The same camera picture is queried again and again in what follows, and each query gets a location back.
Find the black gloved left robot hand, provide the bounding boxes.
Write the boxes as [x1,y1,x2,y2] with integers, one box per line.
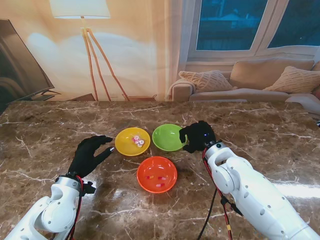
[67,134,115,179]

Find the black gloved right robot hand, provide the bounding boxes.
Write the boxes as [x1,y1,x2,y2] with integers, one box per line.
[179,120,217,154]

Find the pink white candies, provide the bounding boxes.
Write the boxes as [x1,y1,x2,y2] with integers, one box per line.
[128,134,146,148]

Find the green plastic bowl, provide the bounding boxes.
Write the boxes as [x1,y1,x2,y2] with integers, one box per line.
[151,123,188,152]

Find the yellow plastic bowl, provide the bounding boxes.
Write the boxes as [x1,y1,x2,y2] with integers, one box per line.
[114,127,151,157]

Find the orange plastic bowl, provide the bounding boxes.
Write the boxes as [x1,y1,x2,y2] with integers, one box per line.
[136,155,178,194]

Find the beige knit cushion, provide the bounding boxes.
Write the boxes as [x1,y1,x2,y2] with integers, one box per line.
[178,70,238,93]
[262,65,320,94]

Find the beige sofa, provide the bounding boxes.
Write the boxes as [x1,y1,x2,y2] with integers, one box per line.
[167,57,320,116]

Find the white framed window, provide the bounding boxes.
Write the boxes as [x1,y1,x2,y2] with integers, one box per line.
[187,0,320,60]

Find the black flat television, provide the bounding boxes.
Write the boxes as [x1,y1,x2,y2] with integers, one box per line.
[0,18,62,106]

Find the tripod floor lamp white shade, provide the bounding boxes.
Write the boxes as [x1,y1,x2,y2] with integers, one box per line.
[49,0,131,102]

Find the red cable on left arm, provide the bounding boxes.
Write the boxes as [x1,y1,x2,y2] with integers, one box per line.
[67,174,85,240]

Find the red cable on arm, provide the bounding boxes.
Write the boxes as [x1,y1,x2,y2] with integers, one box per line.
[67,174,85,240]
[197,149,241,240]

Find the red cable on right arm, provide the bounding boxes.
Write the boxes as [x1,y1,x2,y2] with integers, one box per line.
[197,149,241,240]

